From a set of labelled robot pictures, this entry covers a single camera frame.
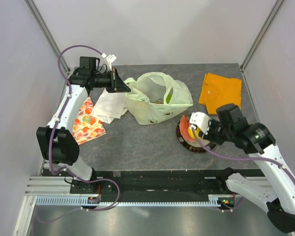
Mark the aluminium frame post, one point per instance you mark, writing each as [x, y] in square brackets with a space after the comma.
[262, 32]
[43, 26]

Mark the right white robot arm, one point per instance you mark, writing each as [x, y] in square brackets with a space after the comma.
[259, 144]

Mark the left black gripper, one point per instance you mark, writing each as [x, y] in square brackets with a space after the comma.
[116, 84]

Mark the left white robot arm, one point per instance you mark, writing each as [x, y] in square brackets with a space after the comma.
[56, 140]

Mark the left aluminium frame post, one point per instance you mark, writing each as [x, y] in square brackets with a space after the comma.
[43, 26]

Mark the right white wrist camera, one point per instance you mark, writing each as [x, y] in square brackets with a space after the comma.
[200, 120]

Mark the aluminium front rail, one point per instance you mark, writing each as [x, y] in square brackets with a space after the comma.
[56, 186]

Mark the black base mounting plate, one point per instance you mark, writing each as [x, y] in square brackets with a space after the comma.
[190, 181]

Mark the orange red fake fruit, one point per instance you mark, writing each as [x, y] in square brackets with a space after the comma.
[183, 128]

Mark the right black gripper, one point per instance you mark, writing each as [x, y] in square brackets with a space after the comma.
[209, 136]

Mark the yellow fake fruit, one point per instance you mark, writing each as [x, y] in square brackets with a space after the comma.
[194, 133]

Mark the orange floral cloth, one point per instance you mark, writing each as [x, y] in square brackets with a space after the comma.
[86, 127]

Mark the green fake fruit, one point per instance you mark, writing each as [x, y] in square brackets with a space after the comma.
[168, 99]

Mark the grey slotted cable duct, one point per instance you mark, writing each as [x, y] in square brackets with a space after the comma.
[88, 201]

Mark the orange folded cloth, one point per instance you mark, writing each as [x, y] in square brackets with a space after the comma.
[218, 91]

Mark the light green plastic bag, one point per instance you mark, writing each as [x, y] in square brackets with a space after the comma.
[150, 87]

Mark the right aluminium frame post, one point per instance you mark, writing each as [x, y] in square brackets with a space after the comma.
[262, 32]

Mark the white crumpled cloth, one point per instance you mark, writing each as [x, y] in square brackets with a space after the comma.
[109, 106]

